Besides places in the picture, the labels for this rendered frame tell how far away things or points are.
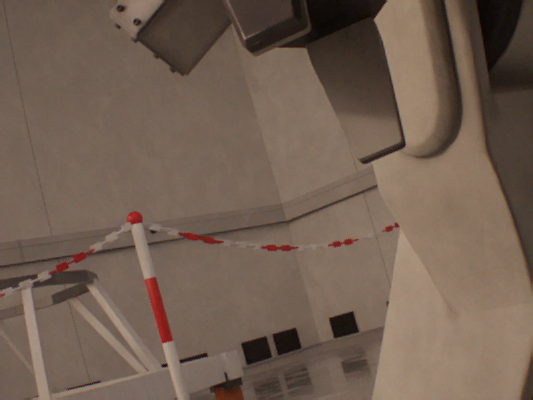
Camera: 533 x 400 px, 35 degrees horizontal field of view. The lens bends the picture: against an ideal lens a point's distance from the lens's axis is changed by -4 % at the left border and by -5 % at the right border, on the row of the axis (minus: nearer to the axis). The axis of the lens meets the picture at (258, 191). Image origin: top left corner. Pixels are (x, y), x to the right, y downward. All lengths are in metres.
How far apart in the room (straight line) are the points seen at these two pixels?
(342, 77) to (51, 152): 8.00
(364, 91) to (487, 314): 0.17
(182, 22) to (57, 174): 7.95
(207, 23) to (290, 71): 9.44
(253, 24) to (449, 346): 0.29
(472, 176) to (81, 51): 8.61
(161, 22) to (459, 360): 0.27
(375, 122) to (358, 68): 0.03
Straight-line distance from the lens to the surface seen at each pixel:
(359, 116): 0.36
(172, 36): 0.36
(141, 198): 8.75
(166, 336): 2.91
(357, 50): 0.37
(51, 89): 8.61
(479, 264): 0.47
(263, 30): 0.26
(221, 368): 5.01
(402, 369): 0.54
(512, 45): 0.46
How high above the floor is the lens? 0.44
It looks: 9 degrees up
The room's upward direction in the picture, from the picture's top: 16 degrees counter-clockwise
